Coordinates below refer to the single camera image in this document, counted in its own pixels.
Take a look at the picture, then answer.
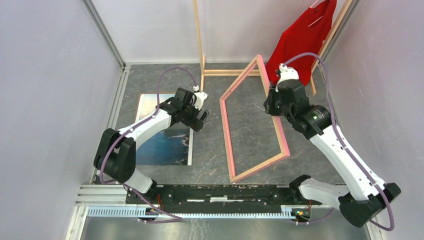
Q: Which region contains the seascape photo print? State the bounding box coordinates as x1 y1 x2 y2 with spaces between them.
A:
134 93 194 167

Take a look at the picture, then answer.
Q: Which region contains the pink wooden picture frame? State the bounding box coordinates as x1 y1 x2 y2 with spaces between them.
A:
219 54 291 184

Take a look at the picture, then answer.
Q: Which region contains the brown backing board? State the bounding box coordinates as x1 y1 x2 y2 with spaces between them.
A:
134 92 174 122

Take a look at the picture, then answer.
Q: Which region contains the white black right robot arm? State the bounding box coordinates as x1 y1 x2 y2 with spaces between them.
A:
263 79 401 228

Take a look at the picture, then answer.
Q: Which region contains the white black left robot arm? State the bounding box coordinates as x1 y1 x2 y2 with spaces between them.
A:
93 86 209 204

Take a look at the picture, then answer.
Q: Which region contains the wooden clothes rack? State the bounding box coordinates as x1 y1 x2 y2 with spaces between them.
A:
192 0 355 96

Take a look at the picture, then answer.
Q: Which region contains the red t-shirt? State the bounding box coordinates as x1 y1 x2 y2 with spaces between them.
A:
265 0 337 85

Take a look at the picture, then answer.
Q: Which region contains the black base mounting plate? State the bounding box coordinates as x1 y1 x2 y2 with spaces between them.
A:
143 184 320 214

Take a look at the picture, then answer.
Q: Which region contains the pink clothes hanger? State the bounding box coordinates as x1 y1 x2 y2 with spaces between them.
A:
308 0 331 29

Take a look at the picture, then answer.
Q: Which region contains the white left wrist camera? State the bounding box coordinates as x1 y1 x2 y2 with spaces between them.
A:
193 85 209 110

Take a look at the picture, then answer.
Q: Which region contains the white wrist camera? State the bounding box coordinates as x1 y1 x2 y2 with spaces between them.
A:
275 63 300 92
193 85 209 110

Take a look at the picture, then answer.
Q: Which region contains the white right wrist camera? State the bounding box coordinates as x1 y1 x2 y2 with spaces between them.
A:
275 63 300 92

